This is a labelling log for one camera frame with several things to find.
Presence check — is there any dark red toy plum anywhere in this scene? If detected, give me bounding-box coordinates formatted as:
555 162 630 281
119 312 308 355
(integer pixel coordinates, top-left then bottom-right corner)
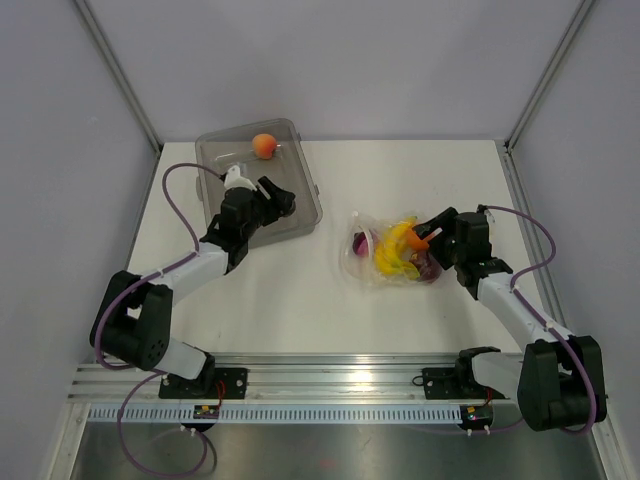
411 251 442 284

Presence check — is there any yellow white-dotted toy food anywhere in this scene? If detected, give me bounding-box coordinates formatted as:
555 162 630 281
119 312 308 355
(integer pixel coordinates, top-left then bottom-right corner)
373 216 419 281

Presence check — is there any orange pink toy peach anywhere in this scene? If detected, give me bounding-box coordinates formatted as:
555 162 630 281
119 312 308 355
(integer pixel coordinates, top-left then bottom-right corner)
252 133 278 160

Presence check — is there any clear zip top bag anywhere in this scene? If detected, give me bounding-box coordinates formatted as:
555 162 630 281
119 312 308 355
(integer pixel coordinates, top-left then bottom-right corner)
339 211 442 287

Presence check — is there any purple white-dotted toy food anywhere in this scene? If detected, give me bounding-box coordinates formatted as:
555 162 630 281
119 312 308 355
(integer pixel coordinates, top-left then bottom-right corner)
352 231 375 258

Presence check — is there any orange toy fruit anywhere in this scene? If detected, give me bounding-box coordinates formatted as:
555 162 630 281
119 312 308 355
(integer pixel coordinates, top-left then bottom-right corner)
405 228 429 252

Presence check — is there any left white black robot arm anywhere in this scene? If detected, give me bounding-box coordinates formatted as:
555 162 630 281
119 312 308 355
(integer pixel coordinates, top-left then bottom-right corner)
89 173 296 398

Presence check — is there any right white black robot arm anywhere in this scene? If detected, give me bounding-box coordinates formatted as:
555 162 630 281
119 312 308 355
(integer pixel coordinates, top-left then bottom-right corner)
413 205 607 435

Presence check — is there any clear grey plastic bin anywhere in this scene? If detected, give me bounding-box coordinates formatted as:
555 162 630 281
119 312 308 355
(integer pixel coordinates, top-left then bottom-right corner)
193 117 324 249

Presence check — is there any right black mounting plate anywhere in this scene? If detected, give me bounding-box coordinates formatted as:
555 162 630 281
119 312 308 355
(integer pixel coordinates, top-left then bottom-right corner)
421 367 488 401

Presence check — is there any black mounting plate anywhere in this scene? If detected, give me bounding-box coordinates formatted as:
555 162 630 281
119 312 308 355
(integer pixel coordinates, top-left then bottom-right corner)
159 367 249 400
421 367 488 401

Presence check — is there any right small circuit board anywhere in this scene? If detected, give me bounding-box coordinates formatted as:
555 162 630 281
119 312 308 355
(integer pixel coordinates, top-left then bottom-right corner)
462 405 494 424

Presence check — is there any small circuit board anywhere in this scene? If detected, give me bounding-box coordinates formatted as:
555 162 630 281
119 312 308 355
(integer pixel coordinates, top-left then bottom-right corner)
462 405 494 424
193 405 219 419

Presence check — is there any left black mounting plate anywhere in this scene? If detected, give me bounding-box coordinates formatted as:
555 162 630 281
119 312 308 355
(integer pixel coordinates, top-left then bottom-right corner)
159 367 249 400

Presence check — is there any left small circuit board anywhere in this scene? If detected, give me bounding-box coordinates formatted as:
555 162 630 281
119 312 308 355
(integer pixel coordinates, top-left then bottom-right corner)
193 405 219 419

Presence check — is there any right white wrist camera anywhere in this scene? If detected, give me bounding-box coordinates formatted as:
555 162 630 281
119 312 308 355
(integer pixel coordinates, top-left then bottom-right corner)
476 204 496 225

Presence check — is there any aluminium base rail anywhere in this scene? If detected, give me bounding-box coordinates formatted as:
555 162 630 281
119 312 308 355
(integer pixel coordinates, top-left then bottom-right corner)
67 353 458 405

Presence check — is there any white slotted cable duct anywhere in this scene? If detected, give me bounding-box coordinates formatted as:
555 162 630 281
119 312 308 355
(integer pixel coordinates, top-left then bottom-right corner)
88 403 462 425

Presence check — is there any right aluminium frame post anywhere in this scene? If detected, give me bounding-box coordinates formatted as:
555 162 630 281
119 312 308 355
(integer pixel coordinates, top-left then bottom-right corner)
504 0 599 154

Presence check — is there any aluminium frame post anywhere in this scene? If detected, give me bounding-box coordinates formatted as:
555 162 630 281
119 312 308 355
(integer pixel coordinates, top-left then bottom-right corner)
72 0 164 158
504 0 599 154

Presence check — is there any left aluminium frame post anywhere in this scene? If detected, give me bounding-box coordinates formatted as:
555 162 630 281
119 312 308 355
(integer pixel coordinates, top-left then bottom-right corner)
72 0 164 158

